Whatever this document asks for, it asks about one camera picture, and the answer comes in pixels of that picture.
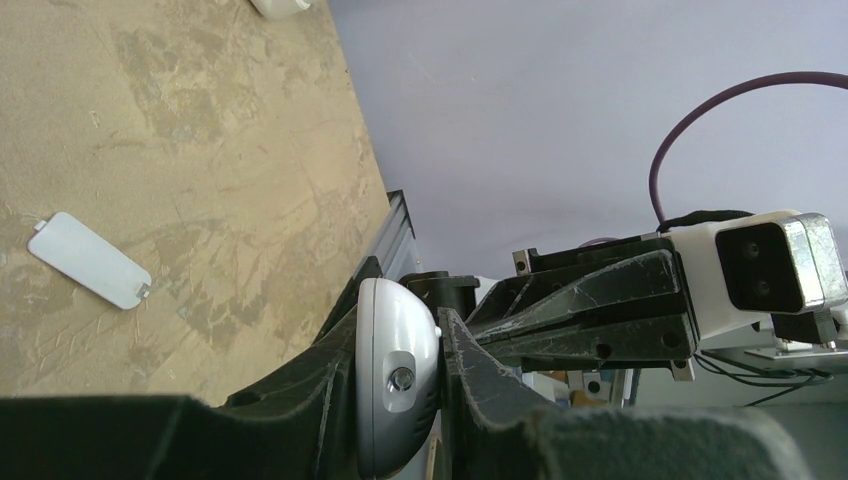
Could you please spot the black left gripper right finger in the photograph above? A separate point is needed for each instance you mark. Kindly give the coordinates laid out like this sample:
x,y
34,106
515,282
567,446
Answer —
x,y
496,427

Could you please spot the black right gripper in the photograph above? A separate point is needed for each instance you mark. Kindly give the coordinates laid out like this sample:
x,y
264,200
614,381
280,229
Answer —
x,y
572,310

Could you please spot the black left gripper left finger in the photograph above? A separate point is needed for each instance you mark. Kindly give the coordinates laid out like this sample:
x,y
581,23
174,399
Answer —
x,y
296,423

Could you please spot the white remote control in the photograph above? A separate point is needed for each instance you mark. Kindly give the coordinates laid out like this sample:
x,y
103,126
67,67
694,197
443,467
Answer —
x,y
396,376

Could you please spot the white battery cover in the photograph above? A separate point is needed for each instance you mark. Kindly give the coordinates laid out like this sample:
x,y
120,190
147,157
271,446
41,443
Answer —
x,y
76,251

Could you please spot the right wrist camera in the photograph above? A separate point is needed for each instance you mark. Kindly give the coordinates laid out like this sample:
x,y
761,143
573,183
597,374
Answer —
x,y
783,266

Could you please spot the aluminium frame rail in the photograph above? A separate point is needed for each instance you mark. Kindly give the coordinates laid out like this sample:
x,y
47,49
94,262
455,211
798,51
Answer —
x,y
393,255

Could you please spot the white PVC pipe frame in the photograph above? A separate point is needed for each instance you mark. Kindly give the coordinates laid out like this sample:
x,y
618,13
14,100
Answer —
x,y
278,9

